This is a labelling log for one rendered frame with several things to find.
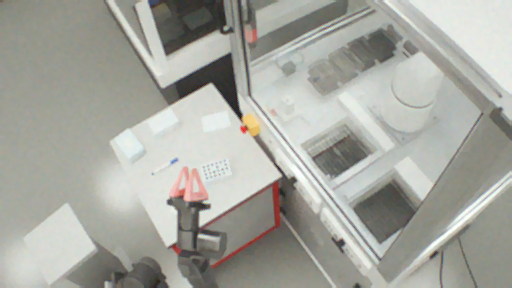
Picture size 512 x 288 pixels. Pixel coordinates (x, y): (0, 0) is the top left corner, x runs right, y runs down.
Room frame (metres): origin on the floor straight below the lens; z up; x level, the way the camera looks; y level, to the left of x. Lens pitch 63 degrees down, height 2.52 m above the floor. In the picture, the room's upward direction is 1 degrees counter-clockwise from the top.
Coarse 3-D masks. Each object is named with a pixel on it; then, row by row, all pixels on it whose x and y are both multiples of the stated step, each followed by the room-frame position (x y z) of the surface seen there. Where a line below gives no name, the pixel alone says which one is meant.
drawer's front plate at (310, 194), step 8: (280, 152) 0.86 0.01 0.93; (280, 160) 0.85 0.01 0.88; (288, 160) 0.82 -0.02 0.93; (288, 168) 0.80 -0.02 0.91; (288, 176) 0.80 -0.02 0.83; (296, 176) 0.76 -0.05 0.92; (304, 184) 0.72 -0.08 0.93; (304, 192) 0.71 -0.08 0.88; (312, 192) 0.68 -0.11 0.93; (312, 200) 0.66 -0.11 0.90; (320, 200) 0.65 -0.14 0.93; (312, 208) 0.65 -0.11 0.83; (320, 208) 0.64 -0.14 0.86
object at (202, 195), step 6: (192, 174) 0.46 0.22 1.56; (198, 174) 0.47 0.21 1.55; (192, 180) 0.45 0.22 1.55; (198, 180) 0.46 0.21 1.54; (192, 186) 0.44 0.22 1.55; (198, 186) 0.45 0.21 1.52; (186, 192) 0.42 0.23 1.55; (192, 192) 0.42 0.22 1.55; (198, 192) 0.43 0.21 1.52; (204, 192) 0.43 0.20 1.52; (186, 198) 0.41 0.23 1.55; (192, 198) 0.41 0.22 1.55; (198, 198) 0.41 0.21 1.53; (204, 198) 0.42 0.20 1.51
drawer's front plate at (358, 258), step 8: (328, 216) 0.58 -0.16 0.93; (336, 224) 0.55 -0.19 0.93; (336, 232) 0.53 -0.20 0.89; (344, 232) 0.52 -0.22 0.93; (336, 240) 0.52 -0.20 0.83; (344, 240) 0.49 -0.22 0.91; (344, 248) 0.48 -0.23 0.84; (352, 248) 0.46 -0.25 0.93; (360, 256) 0.42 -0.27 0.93; (360, 264) 0.40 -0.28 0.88; (368, 264) 0.39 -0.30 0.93; (360, 272) 0.39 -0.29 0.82
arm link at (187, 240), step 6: (198, 228) 0.36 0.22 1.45; (180, 234) 0.34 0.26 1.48; (186, 234) 0.34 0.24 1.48; (192, 234) 0.34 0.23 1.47; (198, 234) 0.35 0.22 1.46; (180, 240) 0.33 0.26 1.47; (186, 240) 0.33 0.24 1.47; (192, 240) 0.33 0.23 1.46; (180, 246) 0.31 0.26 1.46; (186, 246) 0.31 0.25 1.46; (192, 246) 0.31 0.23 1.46
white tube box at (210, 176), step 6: (210, 162) 0.89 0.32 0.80; (216, 162) 0.89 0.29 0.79; (222, 162) 0.89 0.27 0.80; (204, 168) 0.86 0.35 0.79; (210, 168) 0.86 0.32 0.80; (216, 168) 0.86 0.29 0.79; (222, 168) 0.86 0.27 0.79; (228, 168) 0.86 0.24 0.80; (204, 174) 0.83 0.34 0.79; (210, 174) 0.84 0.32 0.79; (216, 174) 0.83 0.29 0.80; (222, 174) 0.83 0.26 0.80; (228, 174) 0.83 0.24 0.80; (204, 180) 0.80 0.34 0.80; (210, 180) 0.80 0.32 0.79; (216, 180) 0.81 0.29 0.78
